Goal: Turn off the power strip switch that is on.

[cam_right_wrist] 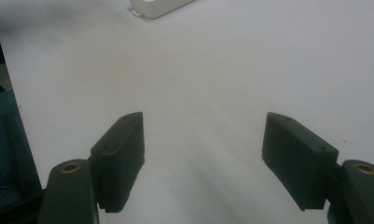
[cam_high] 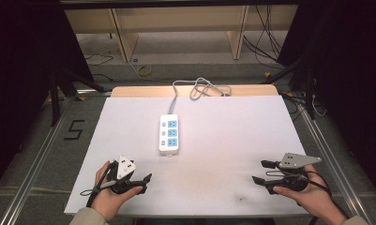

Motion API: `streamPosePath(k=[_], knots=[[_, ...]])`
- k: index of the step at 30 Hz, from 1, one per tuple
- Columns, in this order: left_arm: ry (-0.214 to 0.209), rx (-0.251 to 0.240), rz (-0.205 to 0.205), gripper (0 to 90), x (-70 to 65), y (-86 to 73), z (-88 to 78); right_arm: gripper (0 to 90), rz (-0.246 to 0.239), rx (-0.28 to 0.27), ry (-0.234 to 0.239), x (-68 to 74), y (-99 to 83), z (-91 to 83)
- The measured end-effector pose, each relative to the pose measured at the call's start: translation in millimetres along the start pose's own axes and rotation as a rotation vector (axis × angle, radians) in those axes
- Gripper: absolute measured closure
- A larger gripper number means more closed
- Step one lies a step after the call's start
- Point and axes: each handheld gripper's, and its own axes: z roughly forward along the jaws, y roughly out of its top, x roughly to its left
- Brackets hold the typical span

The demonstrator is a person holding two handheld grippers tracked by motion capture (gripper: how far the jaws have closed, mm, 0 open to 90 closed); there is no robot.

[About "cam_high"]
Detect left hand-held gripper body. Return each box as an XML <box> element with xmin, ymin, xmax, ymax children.
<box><xmin>108</xmin><ymin>155</ymin><xmax>137</xmax><ymax>195</ymax></box>

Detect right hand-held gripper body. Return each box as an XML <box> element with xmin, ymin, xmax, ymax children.
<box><xmin>265</xmin><ymin>152</ymin><xmax>323</xmax><ymax>194</ymax></box>

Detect person's right hand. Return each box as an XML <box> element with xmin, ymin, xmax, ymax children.
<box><xmin>272</xmin><ymin>164</ymin><xmax>349</xmax><ymax>225</ymax></box>

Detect person's left hand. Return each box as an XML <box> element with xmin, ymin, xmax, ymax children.
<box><xmin>90</xmin><ymin>160</ymin><xmax>143</xmax><ymax>222</ymax></box>

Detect white table cover sheet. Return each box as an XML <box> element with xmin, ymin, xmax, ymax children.
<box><xmin>63</xmin><ymin>95</ymin><xmax>312</xmax><ymax>218</ymax></box>

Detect white power strip blue sockets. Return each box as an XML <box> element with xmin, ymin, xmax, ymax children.
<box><xmin>158</xmin><ymin>113</ymin><xmax>181</xmax><ymax>157</ymax></box>

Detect black metal stand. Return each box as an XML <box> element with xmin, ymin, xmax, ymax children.
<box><xmin>49</xmin><ymin>66</ymin><xmax>113</xmax><ymax>128</ymax></box>
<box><xmin>263</xmin><ymin>55</ymin><xmax>317</xmax><ymax>121</ymax></box>

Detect black curtain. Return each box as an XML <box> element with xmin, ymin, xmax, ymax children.
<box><xmin>277</xmin><ymin>0</ymin><xmax>376</xmax><ymax>201</ymax></box>
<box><xmin>0</xmin><ymin>0</ymin><xmax>95</xmax><ymax>197</ymax></box>

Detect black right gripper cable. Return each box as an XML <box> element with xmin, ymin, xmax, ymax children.
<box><xmin>297</xmin><ymin>170</ymin><xmax>350</xmax><ymax>225</ymax></box>

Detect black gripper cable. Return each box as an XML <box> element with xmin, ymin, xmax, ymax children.
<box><xmin>79</xmin><ymin>160</ymin><xmax>118</xmax><ymax>209</ymax></box>
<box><xmin>297</xmin><ymin>170</ymin><xmax>350</xmax><ymax>225</ymax></box>

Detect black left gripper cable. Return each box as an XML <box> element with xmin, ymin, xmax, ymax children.
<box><xmin>79</xmin><ymin>160</ymin><xmax>118</xmax><ymax>209</ymax></box>

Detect aluminium floor rail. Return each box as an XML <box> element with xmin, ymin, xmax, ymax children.
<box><xmin>0</xmin><ymin>96</ymin><xmax>75</xmax><ymax>225</ymax></box>
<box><xmin>295</xmin><ymin>97</ymin><xmax>373</xmax><ymax>225</ymax></box>

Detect white thin cable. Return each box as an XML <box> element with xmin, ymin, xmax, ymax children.
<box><xmin>311</xmin><ymin>93</ymin><xmax>328</xmax><ymax>118</ymax></box>

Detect yellow cable coil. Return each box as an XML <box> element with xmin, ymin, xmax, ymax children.
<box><xmin>136</xmin><ymin>64</ymin><xmax>153</xmax><ymax>78</ymax></box>

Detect grey power strip cable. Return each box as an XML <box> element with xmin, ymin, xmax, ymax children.
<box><xmin>167</xmin><ymin>77</ymin><xmax>233</xmax><ymax>115</ymax></box>

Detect thin black floor cable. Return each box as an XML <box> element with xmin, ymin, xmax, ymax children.
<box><xmin>84</xmin><ymin>52</ymin><xmax>115</xmax><ymax>83</ymax></box>

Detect bundle of black hanging cables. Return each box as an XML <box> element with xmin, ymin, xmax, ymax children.
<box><xmin>242</xmin><ymin>4</ymin><xmax>284</xmax><ymax>63</ymax></box>

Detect light wooden desk frame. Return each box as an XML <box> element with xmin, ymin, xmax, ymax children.
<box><xmin>63</xmin><ymin>4</ymin><xmax>300</xmax><ymax>63</ymax></box>

